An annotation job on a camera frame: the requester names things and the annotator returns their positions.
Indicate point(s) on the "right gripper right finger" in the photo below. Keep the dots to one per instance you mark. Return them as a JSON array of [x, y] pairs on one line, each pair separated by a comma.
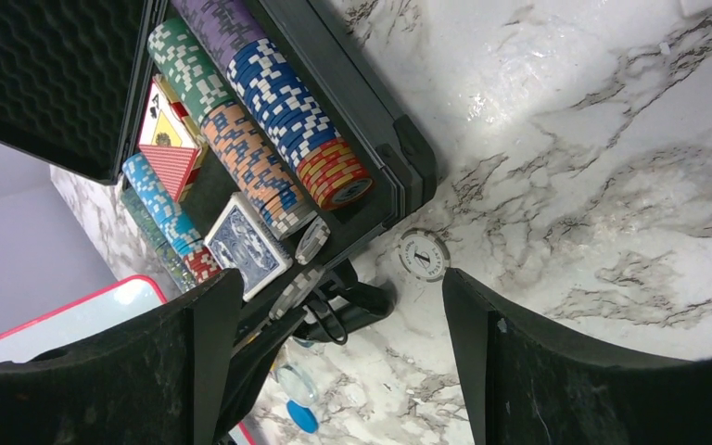
[[527, 379]]

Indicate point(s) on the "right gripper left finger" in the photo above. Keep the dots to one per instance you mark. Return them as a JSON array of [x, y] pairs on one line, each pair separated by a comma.
[[168, 376]]

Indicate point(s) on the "grey white poker chip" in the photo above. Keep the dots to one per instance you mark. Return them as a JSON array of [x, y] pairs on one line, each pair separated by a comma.
[[424, 255]]

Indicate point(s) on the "black poker set case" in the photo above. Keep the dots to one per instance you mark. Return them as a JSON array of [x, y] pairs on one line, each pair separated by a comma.
[[73, 90]]

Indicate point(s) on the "white board red edge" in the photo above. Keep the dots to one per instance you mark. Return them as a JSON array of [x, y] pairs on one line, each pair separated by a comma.
[[79, 320]]

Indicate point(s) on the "clear round button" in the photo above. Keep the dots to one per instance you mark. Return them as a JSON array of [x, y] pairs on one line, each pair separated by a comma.
[[297, 384]]

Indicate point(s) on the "blue round button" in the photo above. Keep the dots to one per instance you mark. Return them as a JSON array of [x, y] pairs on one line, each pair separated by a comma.
[[304, 418]]

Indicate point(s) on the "blue card deck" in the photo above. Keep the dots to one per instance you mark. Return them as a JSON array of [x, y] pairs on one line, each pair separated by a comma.
[[240, 239]]

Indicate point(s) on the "blue red chip row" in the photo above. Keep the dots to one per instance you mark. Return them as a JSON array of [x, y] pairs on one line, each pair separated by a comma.
[[174, 225]]

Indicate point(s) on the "green orange chip row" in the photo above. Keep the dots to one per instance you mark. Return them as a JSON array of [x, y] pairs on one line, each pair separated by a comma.
[[228, 129]]

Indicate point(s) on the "red card deck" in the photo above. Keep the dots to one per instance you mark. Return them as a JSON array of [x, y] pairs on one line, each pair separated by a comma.
[[170, 140]]

